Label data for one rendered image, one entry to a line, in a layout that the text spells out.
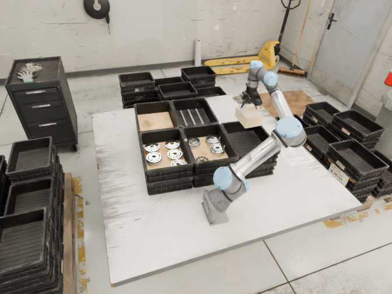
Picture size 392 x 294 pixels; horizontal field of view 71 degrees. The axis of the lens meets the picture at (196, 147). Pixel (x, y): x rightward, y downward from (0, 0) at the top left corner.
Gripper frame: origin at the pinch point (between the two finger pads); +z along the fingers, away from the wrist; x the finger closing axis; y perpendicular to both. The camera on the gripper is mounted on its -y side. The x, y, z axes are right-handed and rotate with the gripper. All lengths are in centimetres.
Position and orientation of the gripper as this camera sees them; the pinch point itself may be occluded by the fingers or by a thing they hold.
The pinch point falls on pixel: (248, 114)
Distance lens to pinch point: 188.7
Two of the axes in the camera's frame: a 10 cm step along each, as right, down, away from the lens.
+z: -0.4, 7.8, 6.3
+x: -9.4, 1.8, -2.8
